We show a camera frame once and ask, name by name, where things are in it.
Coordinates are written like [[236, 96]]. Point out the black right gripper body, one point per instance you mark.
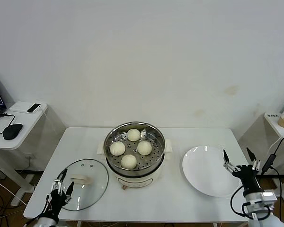
[[247, 176]]

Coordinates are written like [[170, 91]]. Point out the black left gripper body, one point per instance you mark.
[[56, 202]]

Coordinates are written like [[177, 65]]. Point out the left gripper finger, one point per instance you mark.
[[69, 190], [57, 186]]

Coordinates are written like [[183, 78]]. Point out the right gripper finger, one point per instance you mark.
[[255, 163], [230, 166]]

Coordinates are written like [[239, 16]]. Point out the white steamed baozi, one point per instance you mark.
[[133, 134], [144, 148], [128, 161], [117, 148]]

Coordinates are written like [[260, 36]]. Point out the black computer mouse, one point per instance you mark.
[[12, 131]]

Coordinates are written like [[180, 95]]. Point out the stainless steel steamer basket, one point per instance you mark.
[[156, 144]]

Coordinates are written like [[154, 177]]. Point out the white round plate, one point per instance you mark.
[[203, 170]]

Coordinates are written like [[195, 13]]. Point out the white paper label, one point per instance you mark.
[[273, 115]]

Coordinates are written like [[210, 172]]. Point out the white side table with laptop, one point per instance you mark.
[[26, 127]]

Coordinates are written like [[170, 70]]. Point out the black phone with white rim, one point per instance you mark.
[[34, 107]]

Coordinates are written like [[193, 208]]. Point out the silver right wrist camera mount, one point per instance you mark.
[[267, 197]]

